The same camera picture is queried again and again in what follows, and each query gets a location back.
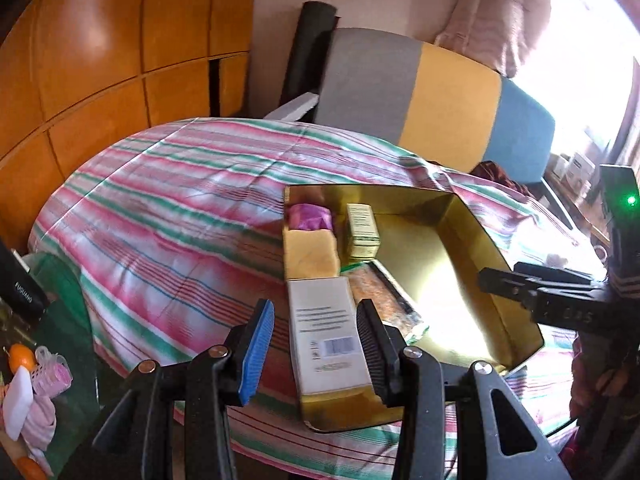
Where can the black carton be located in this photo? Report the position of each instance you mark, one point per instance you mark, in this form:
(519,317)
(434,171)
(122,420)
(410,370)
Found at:
(22,285)

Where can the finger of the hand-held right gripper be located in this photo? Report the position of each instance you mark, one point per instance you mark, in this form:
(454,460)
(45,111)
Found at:
(510,287)
(555,272)

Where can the pink hanging cloth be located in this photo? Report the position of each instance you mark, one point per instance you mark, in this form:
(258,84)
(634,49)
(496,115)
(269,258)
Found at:
(495,15)

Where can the small green yellow box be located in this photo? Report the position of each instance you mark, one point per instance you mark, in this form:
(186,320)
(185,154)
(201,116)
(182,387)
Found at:
(362,230)

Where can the pink hair rollers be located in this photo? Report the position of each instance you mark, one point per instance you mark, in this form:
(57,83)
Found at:
(55,372)

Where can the white foam piece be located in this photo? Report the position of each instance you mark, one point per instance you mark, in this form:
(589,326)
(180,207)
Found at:
(292,107)

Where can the patterned brown curtain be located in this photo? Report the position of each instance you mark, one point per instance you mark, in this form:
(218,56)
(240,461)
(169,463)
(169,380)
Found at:
(627,120)

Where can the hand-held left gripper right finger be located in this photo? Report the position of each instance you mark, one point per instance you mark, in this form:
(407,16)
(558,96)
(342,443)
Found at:
(372,355)

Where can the white medicine carton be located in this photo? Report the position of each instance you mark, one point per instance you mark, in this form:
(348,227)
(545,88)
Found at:
(325,330)

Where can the green cloth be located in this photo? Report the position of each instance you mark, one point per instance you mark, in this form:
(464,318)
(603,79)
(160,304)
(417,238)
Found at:
(65,285)

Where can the pink green striped tablecloth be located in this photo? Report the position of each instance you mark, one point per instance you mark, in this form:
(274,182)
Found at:
(175,200)

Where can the wooden desk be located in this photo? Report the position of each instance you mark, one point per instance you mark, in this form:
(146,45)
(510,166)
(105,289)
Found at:
(575,200)

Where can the person's right hand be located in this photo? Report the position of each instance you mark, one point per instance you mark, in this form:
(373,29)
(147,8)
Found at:
(616,380)

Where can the small purple packet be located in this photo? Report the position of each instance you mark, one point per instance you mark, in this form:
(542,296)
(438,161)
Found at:
(307,216)

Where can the white flat packet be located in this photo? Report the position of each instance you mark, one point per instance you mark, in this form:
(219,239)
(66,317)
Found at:
(19,400)

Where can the red garment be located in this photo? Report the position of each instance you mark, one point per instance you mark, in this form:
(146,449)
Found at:
(582,375)

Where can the gold metal tin box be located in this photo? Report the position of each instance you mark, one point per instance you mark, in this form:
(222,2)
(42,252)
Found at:
(450,285)

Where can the dark red cloth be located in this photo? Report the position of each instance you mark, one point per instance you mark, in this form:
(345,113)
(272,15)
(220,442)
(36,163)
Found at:
(500,175)

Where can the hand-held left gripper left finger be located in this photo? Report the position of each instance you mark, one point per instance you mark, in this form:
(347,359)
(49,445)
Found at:
(257,355)

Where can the yellow sponge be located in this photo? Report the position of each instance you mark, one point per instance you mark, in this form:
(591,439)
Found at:
(311,252)

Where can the orange grain snack packet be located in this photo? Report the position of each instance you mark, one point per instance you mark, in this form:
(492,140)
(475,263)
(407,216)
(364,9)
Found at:
(375,290)

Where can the white appliance carton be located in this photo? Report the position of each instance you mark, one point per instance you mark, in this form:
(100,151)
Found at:
(581,169)

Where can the window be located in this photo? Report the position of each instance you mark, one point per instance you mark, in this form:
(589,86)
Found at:
(590,35)

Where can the grey yellow blue chair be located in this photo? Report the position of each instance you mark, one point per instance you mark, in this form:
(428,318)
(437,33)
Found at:
(450,100)

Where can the orange wooden cabinet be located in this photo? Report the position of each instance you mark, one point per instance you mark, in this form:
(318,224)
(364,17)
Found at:
(100,60)

